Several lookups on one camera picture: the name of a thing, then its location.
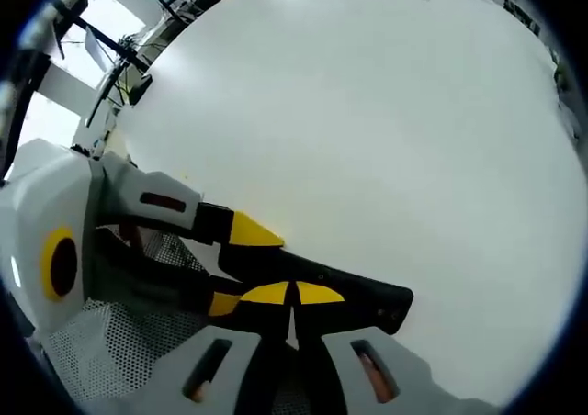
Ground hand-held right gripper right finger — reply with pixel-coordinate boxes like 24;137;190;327
293;281;503;415

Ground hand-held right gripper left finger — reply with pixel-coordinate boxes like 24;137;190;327
82;280;295;415

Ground white mesh office chair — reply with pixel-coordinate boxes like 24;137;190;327
26;229;213;415

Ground small black pouch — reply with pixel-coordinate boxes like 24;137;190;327
127;72;154;107

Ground grey flat panel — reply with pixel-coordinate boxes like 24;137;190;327
84;26;114;74

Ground black tripod stand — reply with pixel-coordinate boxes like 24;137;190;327
49;0;153;128

